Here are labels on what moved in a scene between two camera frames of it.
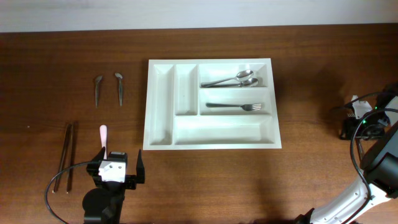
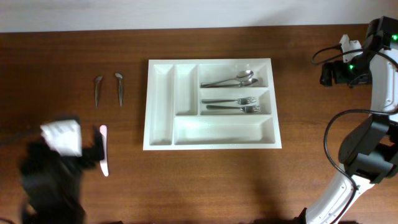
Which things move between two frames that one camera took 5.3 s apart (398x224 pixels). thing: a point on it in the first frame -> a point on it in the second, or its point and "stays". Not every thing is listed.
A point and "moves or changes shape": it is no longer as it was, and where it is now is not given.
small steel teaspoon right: x=119 y=76 stays
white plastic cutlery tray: x=207 y=104 stays
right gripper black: x=348 y=126 -> x=340 y=75
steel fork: x=359 y=144 moves or changes shape
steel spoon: x=249 y=83 stays
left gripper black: x=131 y=178 -> x=97 y=154
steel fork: x=249 y=107 stays
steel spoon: x=243 y=75 stays
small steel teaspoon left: x=97 y=79 stays
